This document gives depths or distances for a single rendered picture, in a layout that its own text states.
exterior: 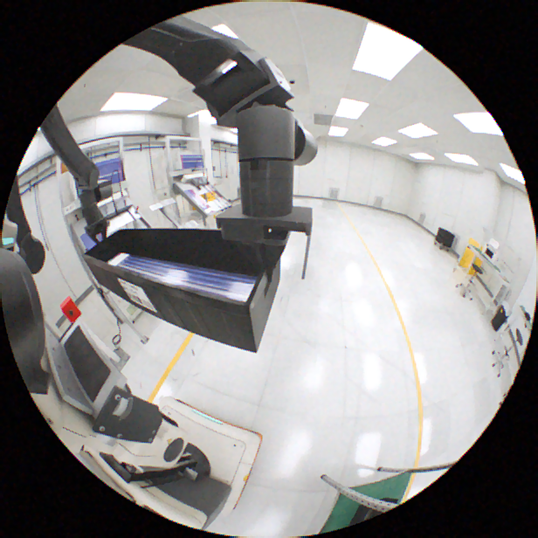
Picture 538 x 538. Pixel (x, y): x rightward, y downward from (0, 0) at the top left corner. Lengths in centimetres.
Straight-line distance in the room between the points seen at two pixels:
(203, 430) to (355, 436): 96
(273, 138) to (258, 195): 5
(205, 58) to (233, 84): 4
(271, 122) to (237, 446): 105
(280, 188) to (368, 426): 143
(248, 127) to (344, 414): 139
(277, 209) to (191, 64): 18
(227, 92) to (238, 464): 113
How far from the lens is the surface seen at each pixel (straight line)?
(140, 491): 64
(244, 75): 19
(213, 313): 19
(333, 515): 114
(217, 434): 99
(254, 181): 15
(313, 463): 131
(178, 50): 21
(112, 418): 31
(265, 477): 130
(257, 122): 15
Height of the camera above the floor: 124
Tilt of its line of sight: 35 degrees down
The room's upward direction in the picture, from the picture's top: straight up
